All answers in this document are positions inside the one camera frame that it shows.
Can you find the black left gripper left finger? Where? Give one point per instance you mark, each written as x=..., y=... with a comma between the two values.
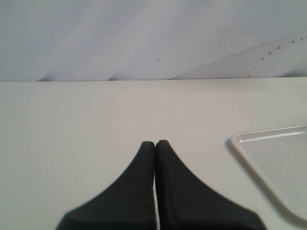
x=127, y=204

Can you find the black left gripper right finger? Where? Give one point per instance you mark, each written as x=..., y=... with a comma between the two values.
x=186, y=203

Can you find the white rectangular plastic tray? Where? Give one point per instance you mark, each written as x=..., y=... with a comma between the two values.
x=277, y=160

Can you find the white backdrop sheet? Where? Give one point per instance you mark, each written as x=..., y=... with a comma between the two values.
x=110, y=40

